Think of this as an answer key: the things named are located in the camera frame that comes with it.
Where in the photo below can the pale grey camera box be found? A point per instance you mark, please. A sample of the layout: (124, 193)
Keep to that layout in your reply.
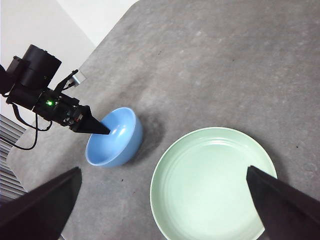
(78, 78)

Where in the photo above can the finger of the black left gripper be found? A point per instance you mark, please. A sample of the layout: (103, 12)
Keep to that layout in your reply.
(91, 126)

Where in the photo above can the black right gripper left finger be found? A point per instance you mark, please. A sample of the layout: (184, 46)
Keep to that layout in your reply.
(42, 210)

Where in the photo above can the grey slatted panel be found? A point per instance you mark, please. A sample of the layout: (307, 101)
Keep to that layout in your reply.
(7, 155)

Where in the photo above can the blue bowl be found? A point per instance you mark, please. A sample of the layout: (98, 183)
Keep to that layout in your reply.
(117, 147)

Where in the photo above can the green round plate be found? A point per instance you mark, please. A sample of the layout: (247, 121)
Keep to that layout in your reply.
(205, 185)

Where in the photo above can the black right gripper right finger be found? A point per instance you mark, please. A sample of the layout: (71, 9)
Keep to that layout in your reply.
(287, 212)

